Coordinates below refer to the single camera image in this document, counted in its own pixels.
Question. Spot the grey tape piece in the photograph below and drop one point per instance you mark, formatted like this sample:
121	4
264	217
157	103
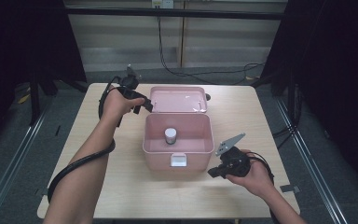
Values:
290	188
43	191

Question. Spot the yellow tape piece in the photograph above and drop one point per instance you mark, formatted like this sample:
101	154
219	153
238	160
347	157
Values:
24	99

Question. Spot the person's left hand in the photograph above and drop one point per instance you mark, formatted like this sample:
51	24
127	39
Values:
118	104

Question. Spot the metal floor rail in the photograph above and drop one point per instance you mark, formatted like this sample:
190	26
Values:
12	161
310	161

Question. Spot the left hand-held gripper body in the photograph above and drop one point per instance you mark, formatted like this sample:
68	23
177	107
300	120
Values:
130	82

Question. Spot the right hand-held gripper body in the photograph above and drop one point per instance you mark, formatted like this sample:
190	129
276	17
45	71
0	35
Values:
234	161

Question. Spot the black horizontal bar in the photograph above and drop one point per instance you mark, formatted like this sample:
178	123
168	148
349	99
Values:
174	13

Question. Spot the white wall socket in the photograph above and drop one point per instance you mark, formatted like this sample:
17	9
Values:
162	3

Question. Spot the small white-capped bottle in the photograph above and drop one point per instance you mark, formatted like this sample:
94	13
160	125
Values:
170	136

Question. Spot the person's right hand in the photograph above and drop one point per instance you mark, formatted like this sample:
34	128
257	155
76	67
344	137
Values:
258	179

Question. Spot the pink storage box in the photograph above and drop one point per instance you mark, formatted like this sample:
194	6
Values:
178	140

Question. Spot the black stand leg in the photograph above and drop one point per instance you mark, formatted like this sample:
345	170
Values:
293	99
34	99

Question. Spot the dark curtain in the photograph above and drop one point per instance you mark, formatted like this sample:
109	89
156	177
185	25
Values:
338	77
24	46

